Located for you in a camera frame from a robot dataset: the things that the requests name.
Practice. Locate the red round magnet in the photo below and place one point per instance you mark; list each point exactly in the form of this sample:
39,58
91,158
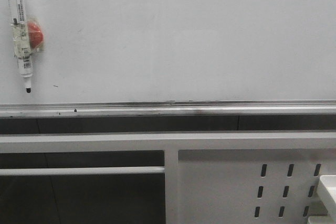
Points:
36,36

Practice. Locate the white dry-erase marker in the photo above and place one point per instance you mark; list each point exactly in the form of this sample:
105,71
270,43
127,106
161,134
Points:
22,49

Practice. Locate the white whiteboard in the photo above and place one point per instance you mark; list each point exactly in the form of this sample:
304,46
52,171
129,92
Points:
175,50

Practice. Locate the aluminium whiteboard tray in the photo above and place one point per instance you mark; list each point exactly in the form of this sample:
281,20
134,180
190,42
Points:
167,108

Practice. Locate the white plastic bin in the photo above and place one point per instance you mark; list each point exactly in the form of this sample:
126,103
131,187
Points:
326,193

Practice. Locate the white metal stand frame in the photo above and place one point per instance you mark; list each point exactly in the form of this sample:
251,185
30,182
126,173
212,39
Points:
239,177

